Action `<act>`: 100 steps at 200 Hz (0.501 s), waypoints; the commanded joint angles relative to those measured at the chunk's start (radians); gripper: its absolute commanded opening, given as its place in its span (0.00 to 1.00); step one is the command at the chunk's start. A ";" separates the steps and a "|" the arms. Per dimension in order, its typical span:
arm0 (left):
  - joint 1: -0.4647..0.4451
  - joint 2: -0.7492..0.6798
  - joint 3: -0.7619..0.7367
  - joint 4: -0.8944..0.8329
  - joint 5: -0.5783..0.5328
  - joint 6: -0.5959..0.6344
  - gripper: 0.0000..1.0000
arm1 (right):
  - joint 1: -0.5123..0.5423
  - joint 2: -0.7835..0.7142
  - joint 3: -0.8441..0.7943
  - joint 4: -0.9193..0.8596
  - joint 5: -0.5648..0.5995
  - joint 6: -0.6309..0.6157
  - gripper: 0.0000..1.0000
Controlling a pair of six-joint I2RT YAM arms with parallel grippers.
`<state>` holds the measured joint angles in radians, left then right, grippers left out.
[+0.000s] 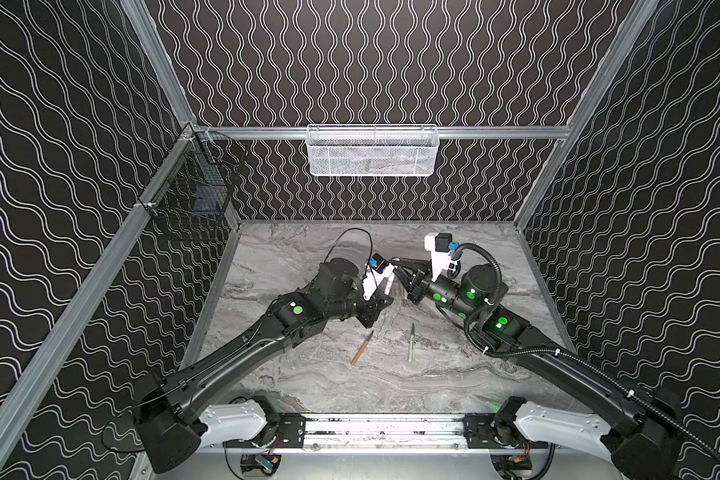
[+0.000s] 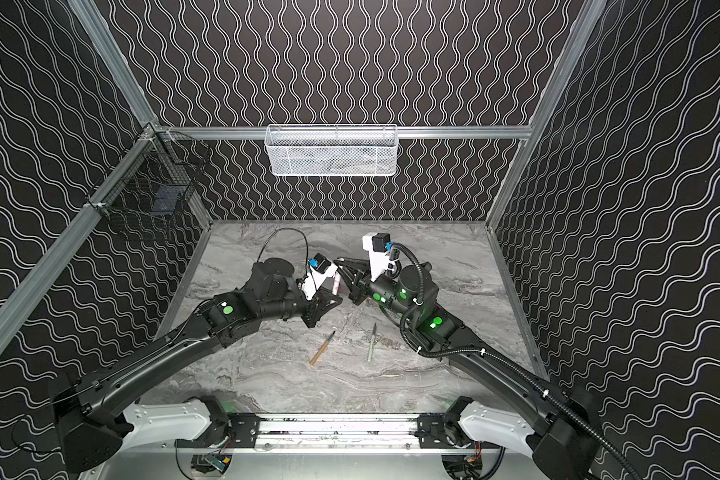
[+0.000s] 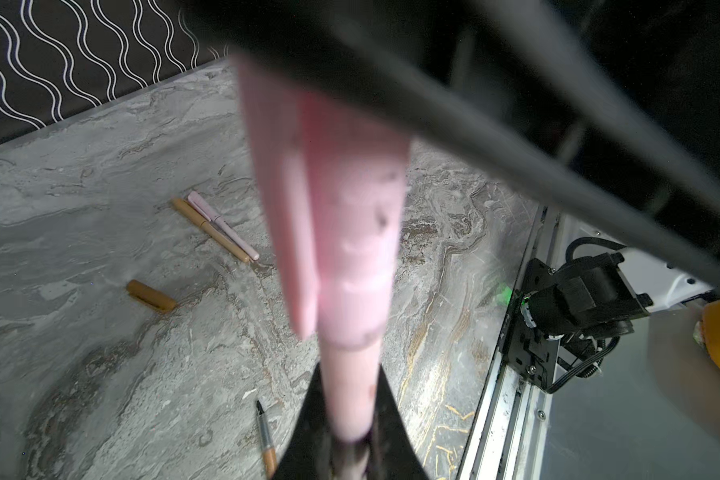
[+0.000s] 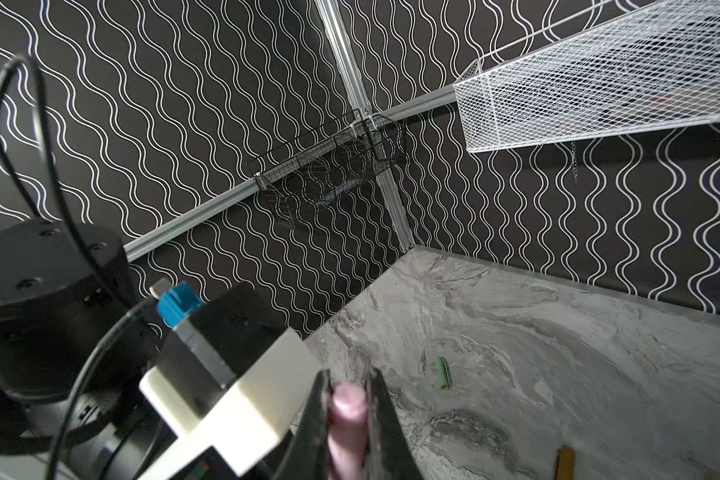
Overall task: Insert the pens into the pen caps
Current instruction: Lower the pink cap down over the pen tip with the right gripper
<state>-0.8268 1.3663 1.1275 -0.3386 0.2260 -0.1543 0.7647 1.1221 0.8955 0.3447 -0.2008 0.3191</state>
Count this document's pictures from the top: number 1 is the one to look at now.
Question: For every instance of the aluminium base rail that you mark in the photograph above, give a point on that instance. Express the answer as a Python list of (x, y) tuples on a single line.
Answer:
[(371, 433)]

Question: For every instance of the black wire basket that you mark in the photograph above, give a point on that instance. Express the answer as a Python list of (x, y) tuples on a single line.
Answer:
[(192, 204)]

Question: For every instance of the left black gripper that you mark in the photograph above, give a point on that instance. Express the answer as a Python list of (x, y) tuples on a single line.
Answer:
[(371, 302)]

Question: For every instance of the aluminium left side bar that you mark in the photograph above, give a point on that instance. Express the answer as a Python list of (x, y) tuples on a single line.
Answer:
[(31, 387)]

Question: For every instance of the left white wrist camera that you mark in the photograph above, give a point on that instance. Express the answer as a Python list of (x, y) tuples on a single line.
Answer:
[(378, 270)]

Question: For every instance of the aluminium corner post left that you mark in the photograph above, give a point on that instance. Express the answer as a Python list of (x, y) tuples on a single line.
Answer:
[(154, 50)]

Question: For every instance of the white wire mesh basket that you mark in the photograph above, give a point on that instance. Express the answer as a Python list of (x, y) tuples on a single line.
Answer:
[(403, 155)]

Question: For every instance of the aluminium horizontal back bar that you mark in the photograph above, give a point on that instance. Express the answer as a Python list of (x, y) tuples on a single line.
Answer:
[(355, 131)]

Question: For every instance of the aluminium corner post right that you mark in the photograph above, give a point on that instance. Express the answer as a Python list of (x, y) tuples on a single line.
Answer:
[(623, 42)]

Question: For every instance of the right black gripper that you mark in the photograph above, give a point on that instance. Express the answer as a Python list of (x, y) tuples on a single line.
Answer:
[(420, 284)]

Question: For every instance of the brown pen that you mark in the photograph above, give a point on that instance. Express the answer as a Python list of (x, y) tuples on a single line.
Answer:
[(361, 349)]

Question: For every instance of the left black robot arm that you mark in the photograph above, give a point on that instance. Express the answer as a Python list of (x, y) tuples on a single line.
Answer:
[(167, 410)]

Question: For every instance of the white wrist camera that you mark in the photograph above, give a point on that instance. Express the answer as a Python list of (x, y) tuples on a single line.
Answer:
[(378, 270), (441, 247)]

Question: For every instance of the aluminium corner post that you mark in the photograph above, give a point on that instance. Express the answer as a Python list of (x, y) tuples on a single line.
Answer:
[(154, 50), (623, 42)]

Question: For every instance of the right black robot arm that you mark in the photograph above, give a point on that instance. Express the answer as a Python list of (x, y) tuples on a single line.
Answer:
[(638, 431)]

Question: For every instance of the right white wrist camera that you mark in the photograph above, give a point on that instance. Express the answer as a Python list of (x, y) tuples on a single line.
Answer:
[(441, 247)]

